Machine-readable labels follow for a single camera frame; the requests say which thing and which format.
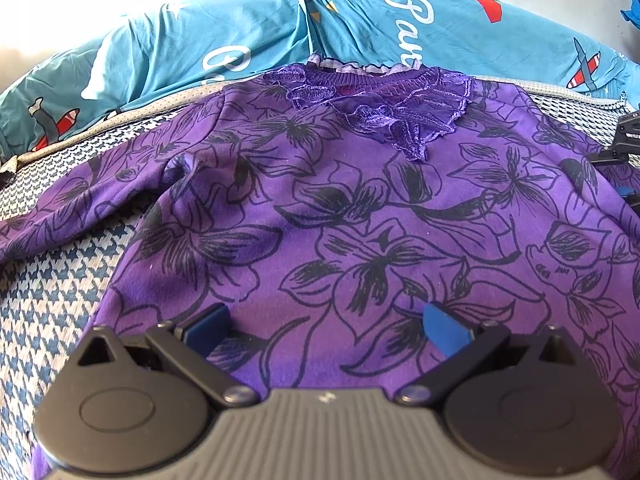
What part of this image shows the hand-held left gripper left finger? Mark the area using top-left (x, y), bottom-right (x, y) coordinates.
top-left (75, 303), bottom-right (258, 407)

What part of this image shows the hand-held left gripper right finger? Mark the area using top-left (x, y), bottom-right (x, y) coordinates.
top-left (395, 303), bottom-right (577, 406)

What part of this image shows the blue airplane print bed sheet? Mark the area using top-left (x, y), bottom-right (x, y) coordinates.
top-left (0, 0), bottom-right (640, 161)

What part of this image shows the houndstooth mattress cover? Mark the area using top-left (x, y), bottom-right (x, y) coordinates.
top-left (0, 77), bottom-right (640, 461)

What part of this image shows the purple floral sweater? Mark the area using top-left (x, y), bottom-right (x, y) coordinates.
top-left (0, 55), bottom-right (640, 480)

